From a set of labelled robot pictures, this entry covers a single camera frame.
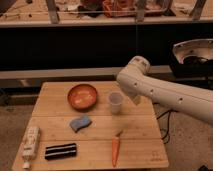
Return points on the white ceramic cup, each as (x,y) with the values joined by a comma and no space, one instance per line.
(115,100)

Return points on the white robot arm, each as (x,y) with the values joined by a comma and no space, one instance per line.
(134,82)

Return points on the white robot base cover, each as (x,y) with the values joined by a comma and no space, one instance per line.
(196,47)

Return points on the orange bowl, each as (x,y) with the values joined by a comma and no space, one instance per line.
(82,96)

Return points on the wooden folding table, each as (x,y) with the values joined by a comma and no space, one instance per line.
(141,145)

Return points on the blue sponge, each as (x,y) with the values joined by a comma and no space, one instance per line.
(80,122)

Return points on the orange carrot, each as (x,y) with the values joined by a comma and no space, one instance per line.
(115,148)

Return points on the black striped block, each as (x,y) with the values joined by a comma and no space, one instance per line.
(61,151)

